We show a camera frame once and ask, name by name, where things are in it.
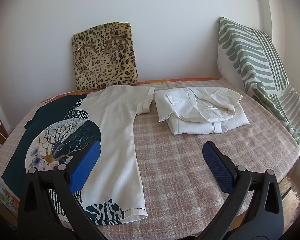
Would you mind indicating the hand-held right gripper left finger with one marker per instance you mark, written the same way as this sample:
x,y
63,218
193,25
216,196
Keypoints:
x,y
86,165

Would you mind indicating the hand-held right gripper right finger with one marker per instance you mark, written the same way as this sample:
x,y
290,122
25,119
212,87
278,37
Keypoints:
x,y
218,167

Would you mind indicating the teal and white printed t-shirt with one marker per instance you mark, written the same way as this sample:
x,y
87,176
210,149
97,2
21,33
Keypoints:
x,y
115,130

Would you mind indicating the pink checked blanket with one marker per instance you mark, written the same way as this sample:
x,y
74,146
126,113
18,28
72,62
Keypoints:
x,y
177,167

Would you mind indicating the folded white garment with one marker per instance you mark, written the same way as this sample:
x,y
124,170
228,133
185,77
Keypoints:
x,y
189,120

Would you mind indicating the leopard print handbag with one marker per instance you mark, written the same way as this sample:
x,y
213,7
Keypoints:
x,y
105,57

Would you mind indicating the green striped white throw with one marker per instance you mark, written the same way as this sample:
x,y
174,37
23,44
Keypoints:
x,y
252,55

